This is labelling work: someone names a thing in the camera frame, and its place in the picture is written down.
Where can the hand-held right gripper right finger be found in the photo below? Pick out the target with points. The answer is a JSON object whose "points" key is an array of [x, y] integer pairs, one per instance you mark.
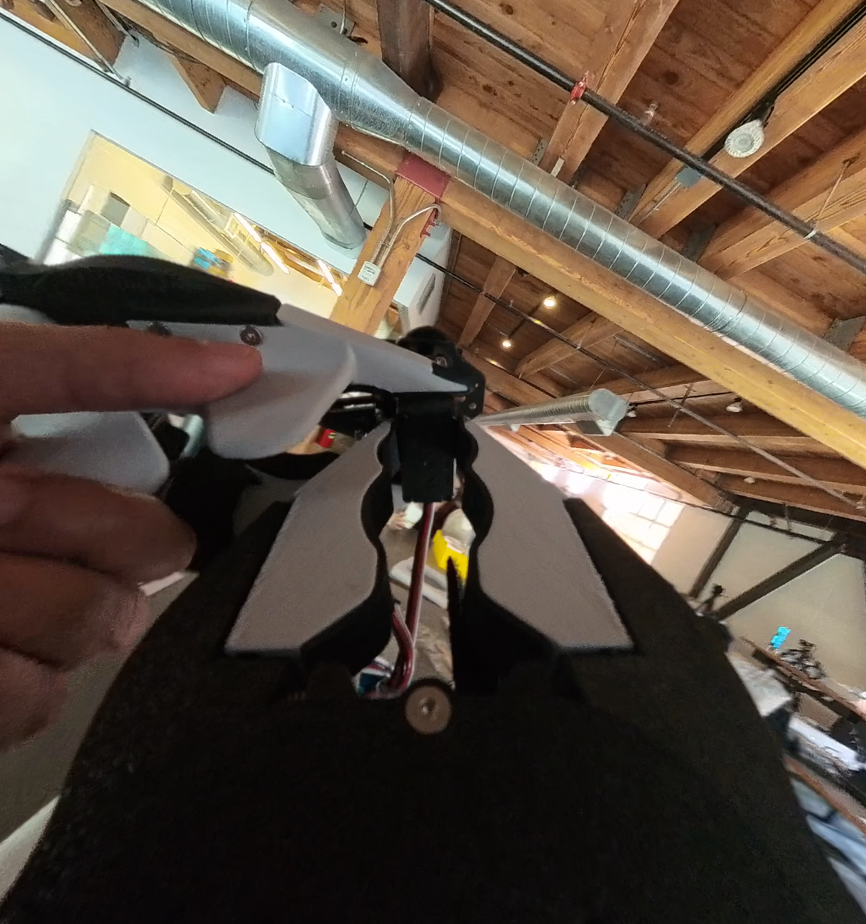
{"points": [[549, 563]]}

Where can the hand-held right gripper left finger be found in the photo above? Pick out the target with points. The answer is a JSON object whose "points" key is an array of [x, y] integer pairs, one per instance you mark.
{"points": [[310, 563]]}

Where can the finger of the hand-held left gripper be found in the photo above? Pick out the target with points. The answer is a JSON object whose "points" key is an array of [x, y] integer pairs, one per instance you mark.
{"points": [[332, 368]]}

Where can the blue toy robot arm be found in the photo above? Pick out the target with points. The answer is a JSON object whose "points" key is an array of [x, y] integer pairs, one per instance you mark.
{"points": [[433, 433]]}

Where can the person's left hand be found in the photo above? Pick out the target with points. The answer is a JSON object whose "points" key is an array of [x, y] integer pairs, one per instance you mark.
{"points": [[58, 376]]}

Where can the wooden column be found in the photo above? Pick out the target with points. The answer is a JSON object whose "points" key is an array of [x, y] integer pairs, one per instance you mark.
{"points": [[390, 253]]}

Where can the hanging linear lamp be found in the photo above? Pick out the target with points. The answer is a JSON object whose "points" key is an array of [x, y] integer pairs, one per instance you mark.
{"points": [[563, 412]]}

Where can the wooden office table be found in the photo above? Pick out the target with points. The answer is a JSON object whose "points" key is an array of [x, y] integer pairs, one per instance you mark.
{"points": [[837, 686]]}

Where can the black ceiling pipe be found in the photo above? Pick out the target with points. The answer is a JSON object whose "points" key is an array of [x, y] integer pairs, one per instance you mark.
{"points": [[664, 137]]}

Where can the white ceiling sensor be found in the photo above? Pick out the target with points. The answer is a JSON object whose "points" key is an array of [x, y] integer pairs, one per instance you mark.
{"points": [[746, 139]]}

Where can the silver ventilation duct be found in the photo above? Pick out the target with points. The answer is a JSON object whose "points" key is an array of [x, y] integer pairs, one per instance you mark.
{"points": [[549, 188]]}

